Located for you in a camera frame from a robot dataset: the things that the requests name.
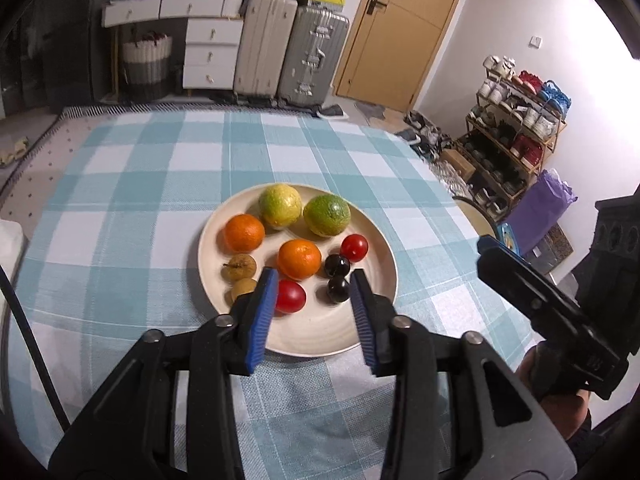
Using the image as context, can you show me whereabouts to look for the wooden shoe rack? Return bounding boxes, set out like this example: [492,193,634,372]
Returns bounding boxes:
[437,55,571,221]

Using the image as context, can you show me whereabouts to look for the scattered shoes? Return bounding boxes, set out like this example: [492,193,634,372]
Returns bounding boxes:
[400,110,451,156]

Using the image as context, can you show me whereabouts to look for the blue white checked tablecloth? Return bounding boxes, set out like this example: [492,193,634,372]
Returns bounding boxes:
[0,110,546,480]

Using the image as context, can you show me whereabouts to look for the purple bag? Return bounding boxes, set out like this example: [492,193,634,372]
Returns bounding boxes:
[507,169,578,256]

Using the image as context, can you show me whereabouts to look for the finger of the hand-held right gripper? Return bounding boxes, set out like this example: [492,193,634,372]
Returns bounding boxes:
[476,235,587,343]

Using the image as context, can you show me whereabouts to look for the woven laundry basket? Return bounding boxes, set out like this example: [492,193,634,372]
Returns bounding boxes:
[121,35,173,102]

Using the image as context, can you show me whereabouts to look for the beige suitcase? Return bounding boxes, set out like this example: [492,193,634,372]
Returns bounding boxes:
[233,0,298,98]

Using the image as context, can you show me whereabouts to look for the dark purple grape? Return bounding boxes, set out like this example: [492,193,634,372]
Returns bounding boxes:
[327,276,351,304]
[323,254,350,279]

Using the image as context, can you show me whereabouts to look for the cream round plate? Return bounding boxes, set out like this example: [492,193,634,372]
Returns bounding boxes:
[198,183,399,358]

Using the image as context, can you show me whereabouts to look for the white drawer cabinet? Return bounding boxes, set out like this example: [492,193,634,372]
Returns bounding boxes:
[101,0,246,92]

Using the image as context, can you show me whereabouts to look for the green yellow citrus fruit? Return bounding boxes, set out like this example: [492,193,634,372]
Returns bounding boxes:
[303,194,351,237]
[258,184,303,229]

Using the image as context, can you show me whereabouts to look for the black cable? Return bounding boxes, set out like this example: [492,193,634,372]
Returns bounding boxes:
[0,265,69,432]

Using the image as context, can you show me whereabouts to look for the wooden door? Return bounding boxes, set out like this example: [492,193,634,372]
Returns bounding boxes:
[334,0,473,113]

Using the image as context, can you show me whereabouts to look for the dark patterned board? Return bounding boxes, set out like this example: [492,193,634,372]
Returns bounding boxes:
[530,225,573,273]

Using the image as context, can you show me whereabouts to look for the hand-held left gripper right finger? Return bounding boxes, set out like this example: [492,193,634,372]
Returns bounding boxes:
[349,269,578,480]

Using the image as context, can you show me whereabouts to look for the orange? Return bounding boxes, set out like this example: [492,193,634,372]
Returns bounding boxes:
[277,239,322,281]
[223,214,266,254]

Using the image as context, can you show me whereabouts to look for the person's right hand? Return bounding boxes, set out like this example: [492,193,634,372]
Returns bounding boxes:
[516,347,592,441]

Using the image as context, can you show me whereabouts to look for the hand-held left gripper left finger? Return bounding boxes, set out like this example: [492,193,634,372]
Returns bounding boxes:
[47,267,279,480]

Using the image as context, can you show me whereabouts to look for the dotted floor rug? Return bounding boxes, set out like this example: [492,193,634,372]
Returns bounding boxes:
[0,105,116,206]

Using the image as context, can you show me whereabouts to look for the blue patterned packet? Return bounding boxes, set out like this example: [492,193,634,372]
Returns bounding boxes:
[497,222,521,256]

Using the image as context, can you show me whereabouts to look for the red cherry tomato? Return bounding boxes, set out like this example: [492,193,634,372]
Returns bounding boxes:
[275,280,307,314]
[340,234,369,263]

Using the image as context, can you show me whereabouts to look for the cardboard box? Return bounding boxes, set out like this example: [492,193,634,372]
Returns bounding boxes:
[442,149,476,181]

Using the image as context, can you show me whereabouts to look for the silver suitcase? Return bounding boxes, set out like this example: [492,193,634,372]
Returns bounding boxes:
[277,5,351,108]

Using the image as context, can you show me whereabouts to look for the cream round stool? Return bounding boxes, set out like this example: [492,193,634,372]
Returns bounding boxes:
[452,195,501,243]

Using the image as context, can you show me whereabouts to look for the brown longan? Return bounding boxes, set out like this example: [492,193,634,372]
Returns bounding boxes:
[222,254,257,282]
[230,280,258,306]

